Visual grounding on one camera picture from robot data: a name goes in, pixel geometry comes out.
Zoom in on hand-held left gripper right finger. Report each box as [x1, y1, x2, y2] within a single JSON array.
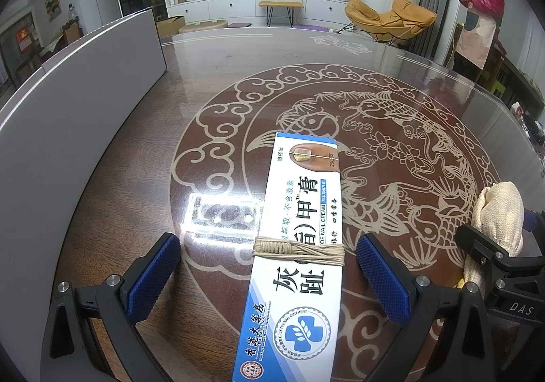
[[355, 233, 497, 382]]

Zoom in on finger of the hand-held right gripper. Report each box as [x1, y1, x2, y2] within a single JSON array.
[[455, 224, 518, 280], [524, 209, 541, 238]]

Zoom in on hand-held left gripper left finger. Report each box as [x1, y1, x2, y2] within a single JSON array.
[[40, 232, 183, 382]]

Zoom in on beige knitted cloth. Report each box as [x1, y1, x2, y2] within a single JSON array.
[[457, 181, 525, 289]]

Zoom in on blue and white ointment box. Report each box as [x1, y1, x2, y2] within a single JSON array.
[[231, 132, 346, 382]]

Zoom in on wooden chair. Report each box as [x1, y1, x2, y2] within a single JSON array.
[[489, 45, 545, 110]]

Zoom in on grey partition board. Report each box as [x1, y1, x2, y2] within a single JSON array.
[[0, 7, 168, 366]]

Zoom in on yellow lounge chair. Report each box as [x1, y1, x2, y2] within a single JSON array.
[[345, 0, 438, 46]]

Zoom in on cardboard box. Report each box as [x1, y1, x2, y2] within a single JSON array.
[[155, 16, 186, 37]]

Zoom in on beige round ottoman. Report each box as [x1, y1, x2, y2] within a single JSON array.
[[179, 20, 228, 34]]

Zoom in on white television cabinet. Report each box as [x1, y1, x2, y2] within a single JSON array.
[[166, 0, 362, 28]]

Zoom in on wooden bench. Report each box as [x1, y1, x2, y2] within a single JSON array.
[[259, 1, 304, 28]]

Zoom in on beige braided cord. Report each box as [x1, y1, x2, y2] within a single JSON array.
[[251, 236, 345, 268]]

